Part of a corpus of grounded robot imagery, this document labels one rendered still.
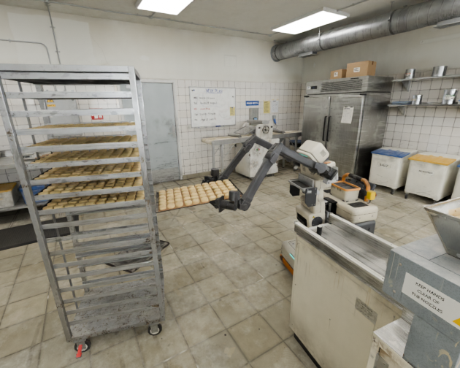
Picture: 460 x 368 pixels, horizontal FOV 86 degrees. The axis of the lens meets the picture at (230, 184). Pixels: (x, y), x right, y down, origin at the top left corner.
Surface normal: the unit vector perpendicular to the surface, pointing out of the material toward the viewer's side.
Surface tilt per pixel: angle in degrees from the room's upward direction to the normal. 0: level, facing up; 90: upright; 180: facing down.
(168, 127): 90
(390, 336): 0
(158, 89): 90
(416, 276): 90
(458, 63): 90
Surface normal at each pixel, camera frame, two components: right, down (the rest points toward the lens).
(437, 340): -0.92, 0.14
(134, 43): 0.51, 0.26
